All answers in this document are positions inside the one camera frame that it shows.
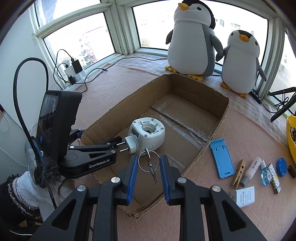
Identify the yellow fruit bowl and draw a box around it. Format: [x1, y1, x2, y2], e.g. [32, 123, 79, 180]
[286, 115, 296, 163]

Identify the white gloved left hand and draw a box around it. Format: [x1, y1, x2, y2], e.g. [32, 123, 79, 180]
[8, 142, 57, 220]

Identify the blue round tape measure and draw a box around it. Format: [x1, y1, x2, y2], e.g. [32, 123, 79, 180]
[276, 158, 287, 177]

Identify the blue eye drop bottle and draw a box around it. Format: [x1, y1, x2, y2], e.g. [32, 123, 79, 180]
[260, 160, 272, 186]

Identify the blue phone stand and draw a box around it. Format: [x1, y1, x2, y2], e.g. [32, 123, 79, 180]
[210, 138, 234, 179]

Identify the small black cylinder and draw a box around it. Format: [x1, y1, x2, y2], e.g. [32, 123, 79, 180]
[287, 165, 296, 179]

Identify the pink blanket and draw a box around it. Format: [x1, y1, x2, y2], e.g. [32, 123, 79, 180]
[74, 55, 295, 240]

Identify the metal key ring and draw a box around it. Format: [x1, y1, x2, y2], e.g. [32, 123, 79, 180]
[137, 148, 161, 185]

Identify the wooden clothespin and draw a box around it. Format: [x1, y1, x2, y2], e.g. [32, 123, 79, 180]
[231, 159, 246, 189]

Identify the white round plug adapter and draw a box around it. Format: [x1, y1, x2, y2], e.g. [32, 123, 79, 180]
[117, 118, 165, 156]

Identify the black power adapter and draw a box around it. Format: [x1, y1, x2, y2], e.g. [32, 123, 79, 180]
[71, 58, 83, 74]

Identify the white power strip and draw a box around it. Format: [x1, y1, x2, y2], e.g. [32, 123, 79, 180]
[62, 65, 85, 90]

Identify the small plush penguin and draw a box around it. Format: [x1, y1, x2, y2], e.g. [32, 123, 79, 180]
[216, 30, 266, 99]

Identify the black inline remote switch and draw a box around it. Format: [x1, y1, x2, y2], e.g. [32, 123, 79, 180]
[249, 89, 262, 104]

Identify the white charger block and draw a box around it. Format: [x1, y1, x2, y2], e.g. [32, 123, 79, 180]
[230, 186, 255, 208]

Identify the large plush penguin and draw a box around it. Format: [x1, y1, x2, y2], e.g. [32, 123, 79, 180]
[165, 1, 223, 81]

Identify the patterned white lighter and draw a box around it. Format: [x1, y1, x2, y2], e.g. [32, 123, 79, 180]
[267, 163, 281, 194]

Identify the thick black camera cable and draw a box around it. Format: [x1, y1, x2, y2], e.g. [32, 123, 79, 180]
[12, 57, 57, 210]

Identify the small black plug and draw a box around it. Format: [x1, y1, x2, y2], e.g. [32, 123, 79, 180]
[68, 75, 76, 85]

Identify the black cable on blanket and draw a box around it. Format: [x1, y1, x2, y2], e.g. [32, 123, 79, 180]
[78, 57, 168, 93]

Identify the black tripod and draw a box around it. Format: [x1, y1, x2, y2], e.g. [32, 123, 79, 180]
[267, 87, 296, 122]

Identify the brown cardboard box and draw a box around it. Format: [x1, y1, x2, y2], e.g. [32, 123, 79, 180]
[82, 74, 229, 217]

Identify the pink white tube bottle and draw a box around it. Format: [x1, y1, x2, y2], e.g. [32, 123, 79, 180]
[239, 157, 262, 187]

